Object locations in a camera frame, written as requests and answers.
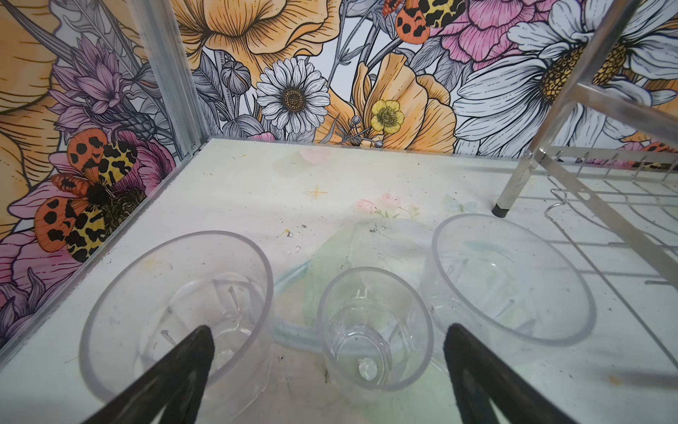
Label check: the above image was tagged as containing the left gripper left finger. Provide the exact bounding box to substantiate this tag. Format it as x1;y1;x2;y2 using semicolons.
86;325;215;423

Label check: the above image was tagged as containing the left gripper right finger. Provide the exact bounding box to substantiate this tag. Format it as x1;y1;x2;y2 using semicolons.
443;323;573;423

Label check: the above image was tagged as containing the clear glass tumbler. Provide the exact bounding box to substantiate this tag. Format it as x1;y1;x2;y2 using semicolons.
316;267;434;403
79;231;274;423
420;214;597;369

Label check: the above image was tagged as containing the chrome two-tier dish rack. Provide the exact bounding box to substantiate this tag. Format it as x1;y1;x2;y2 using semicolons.
491;0;678;367

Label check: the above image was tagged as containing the clear plastic lid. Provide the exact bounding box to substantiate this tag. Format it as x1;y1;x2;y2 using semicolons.
272;216;441;353

